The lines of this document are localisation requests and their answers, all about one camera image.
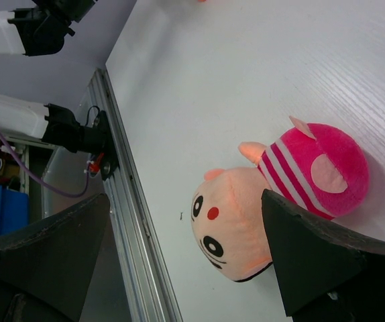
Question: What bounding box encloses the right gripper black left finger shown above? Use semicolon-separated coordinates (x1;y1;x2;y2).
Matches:
0;194;110;321

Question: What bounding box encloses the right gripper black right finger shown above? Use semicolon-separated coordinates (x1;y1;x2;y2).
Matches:
262;190;385;321

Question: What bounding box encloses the doll plush pink striped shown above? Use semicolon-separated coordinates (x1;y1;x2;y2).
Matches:
190;117;370;282

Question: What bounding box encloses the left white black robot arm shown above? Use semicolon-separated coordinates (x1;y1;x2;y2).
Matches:
0;1;111;154

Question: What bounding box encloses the blue storage bin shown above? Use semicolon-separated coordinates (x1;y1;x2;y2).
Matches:
0;186;29;236

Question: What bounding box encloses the aluminium mounting rail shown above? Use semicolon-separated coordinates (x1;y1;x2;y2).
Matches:
87;69;182;321

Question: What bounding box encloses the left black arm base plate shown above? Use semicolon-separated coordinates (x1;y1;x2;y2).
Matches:
84;105;119;181

